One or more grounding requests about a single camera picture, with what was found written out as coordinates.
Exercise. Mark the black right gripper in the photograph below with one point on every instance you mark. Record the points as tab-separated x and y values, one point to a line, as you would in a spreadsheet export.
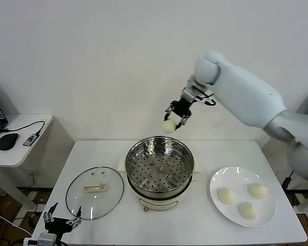
181	107

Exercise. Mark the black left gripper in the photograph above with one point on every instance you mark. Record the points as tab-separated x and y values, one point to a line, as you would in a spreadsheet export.
58	226

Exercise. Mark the white steamed baozi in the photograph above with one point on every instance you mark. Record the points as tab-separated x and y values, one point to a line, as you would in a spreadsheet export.
247	210
168	126
226	196
258	191

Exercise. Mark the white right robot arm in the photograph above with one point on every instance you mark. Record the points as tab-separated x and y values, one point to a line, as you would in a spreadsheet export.
246	97

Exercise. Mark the stainless steel steamer basket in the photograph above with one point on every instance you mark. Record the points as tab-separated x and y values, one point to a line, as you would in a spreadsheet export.
143	176

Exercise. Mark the white rounded side desk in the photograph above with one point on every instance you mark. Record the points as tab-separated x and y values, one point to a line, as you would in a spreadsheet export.
28	156

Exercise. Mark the white round plate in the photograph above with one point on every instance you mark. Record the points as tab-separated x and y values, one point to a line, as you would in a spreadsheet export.
220	179

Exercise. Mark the grey usb hub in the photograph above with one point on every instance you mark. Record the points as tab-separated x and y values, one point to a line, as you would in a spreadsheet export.
30	139

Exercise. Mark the cream electric cooker pot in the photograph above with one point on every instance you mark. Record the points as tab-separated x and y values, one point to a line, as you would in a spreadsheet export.
159	203

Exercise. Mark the black computer mouse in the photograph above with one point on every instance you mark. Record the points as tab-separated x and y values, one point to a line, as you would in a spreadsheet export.
7	141

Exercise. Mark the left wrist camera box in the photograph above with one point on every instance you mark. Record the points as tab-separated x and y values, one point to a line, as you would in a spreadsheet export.
46	239

